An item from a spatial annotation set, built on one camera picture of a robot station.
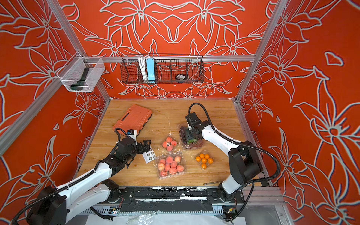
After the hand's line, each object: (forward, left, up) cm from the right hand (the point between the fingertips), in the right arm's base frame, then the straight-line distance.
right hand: (189, 132), depth 88 cm
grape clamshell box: (-6, -1, -4) cm, 8 cm away
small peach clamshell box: (-5, +13, -5) cm, 15 cm away
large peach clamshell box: (-19, +11, -6) cm, 23 cm away
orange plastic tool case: (+13, +40, -3) cm, 42 cm away
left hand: (-7, +28, 0) cm, 28 cm away
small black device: (+33, +7, +20) cm, 39 cm away
